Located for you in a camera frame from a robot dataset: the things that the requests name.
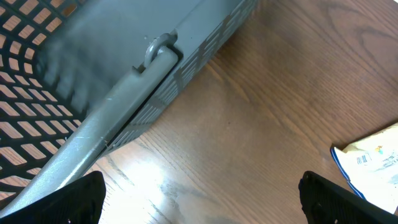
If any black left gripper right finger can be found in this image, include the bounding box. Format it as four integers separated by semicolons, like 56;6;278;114
298;170;397;224

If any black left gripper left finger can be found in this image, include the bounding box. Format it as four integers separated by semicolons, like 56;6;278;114
1;171;106;224

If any yellow white snack bag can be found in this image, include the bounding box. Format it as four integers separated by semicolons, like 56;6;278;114
330;124;398;214

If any dark grey plastic basket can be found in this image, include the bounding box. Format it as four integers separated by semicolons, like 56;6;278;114
1;0;256;218

